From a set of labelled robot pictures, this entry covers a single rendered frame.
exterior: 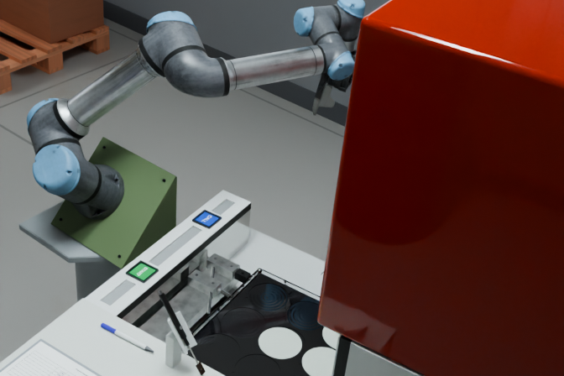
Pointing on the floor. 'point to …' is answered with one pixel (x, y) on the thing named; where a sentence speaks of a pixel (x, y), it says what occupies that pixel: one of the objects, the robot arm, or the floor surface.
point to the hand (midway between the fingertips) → (320, 101)
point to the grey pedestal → (70, 252)
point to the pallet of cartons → (48, 12)
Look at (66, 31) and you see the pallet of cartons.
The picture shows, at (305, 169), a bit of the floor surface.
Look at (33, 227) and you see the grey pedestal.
